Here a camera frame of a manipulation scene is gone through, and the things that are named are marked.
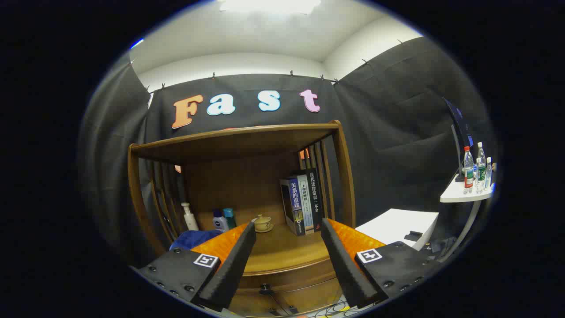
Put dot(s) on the wooden drawer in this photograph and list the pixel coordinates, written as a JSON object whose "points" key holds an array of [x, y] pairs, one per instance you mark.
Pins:
{"points": [[309, 296]]}

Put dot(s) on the white side table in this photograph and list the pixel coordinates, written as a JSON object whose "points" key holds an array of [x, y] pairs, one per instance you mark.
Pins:
{"points": [[459, 194]]}

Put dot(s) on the white bottle blue cap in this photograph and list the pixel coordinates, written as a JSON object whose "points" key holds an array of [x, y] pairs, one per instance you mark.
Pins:
{"points": [[220, 223]]}

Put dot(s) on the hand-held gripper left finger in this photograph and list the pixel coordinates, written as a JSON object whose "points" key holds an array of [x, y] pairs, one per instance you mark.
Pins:
{"points": [[234, 265]]}

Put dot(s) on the green label water bottle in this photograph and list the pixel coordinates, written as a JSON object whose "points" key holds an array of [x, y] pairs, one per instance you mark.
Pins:
{"points": [[481, 170]]}

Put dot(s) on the wooden cabinet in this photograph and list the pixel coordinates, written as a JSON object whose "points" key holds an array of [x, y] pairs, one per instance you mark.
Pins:
{"points": [[238, 181]]}

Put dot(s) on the yellow black floor tape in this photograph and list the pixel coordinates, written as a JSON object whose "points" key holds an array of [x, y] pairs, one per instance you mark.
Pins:
{"points": [[329, 312]]}

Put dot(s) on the small black block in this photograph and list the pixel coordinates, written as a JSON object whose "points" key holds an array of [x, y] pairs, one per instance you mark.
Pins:
{"points": [[413, 236]]}

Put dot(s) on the pale spine book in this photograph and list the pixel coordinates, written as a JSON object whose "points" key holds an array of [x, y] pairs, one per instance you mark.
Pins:
{"points": [[305, 203]]}

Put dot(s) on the blue towel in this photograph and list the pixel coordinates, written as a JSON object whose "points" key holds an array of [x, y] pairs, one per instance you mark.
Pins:
{"points": [[194, 238]]}

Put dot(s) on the teal clear bottle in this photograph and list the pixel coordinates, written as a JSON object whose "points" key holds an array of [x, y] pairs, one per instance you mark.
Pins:
{"points": [[230, 217]]}

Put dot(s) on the blue spine book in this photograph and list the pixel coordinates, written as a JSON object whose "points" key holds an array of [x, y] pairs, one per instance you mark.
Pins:
{"points": [[295, 207]]}

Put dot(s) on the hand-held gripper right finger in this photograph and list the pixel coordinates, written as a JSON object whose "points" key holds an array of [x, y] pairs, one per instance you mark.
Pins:
{"points": [[344, 265]]}

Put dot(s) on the black monitor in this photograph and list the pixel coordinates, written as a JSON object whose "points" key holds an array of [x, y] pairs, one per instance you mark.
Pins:
{"points": [[457, 115]]}

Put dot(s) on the beige lidded teacup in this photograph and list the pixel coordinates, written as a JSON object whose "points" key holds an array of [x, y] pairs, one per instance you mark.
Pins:
{"points": [[263, 222]]}

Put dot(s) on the white box unit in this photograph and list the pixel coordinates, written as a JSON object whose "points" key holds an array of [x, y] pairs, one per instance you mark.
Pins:
{"points": [[393, 225]]}

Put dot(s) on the ceiling light panel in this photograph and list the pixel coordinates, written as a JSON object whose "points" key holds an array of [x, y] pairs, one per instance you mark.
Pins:
{"points": [[269, 5]]}

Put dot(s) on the white pump bottle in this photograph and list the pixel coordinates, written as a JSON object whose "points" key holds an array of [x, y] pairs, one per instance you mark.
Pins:
{"points": [[190, 221]]}

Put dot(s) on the black electronics box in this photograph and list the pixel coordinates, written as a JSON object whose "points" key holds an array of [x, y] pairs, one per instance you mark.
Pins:
{"points": [[441, 247]]}

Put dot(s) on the wooden countertop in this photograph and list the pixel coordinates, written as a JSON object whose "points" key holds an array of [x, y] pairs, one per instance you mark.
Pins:
{"points": [[282, 249]]}

